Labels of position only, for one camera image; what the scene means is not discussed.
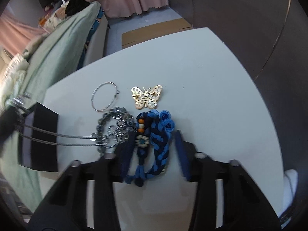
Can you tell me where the silver coin chain necklace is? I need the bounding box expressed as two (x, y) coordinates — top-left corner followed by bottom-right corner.
(18, 106), (137, 157)

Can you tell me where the silver bangle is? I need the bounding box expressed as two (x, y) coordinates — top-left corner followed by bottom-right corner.
(90, 81), (120, 113)

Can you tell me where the gold butterfly brooch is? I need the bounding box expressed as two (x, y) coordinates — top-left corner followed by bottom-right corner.
(131, 85), (162, 110)

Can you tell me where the black garment on bed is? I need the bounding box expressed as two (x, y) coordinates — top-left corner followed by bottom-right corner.
(65, 0), (90, 16)

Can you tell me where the pink curtain left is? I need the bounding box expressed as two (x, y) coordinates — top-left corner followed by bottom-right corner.
(0, 9), (46, 55)

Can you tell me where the blue braided bracelet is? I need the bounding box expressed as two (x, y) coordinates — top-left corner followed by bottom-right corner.
(124, 109), (176, 188)

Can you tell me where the floral pillow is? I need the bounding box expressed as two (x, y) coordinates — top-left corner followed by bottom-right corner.
(39, 7), (67, 32)

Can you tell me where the white bed frame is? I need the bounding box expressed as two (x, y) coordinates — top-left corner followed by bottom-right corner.
(81, 14), (109, 67)

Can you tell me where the flattened cardboard sheet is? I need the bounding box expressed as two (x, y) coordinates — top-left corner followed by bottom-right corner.
(122, 18), (193, 49)

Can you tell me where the green bed blanket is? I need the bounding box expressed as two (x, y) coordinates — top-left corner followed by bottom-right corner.
(1, 2), (101, 212)

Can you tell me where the white cloth on floor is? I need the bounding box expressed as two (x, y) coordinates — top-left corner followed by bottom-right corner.
(277, 169), (298, 229)

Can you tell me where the white crumpled duvet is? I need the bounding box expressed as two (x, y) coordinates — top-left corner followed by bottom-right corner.
(1, 53), (29, 110)

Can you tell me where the black jewelry box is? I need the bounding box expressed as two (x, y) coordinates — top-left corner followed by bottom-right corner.
(17, 102), (59, 172)

